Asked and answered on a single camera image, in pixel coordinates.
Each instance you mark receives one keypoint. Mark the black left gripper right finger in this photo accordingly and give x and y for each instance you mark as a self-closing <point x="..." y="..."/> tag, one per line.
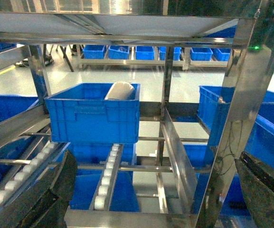
<point x="257" y="184"/>

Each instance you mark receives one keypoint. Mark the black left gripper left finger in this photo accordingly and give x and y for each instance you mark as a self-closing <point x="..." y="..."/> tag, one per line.
<point x="44" y="205"/>

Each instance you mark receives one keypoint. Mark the blue bin with white roll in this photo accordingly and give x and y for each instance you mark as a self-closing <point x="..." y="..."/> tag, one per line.
<point x="81" y="114"/>

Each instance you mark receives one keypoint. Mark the stainless steel flow rack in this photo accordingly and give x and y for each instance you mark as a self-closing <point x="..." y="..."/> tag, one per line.
<point x="150" y="183"/>

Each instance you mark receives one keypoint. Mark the white roll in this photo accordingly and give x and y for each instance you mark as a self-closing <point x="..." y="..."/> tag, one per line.
<point x="120" y="91"/>

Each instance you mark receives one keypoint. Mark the background steel shelving unit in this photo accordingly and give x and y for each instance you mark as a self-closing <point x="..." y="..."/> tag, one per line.
<point x="152" y="56"/>

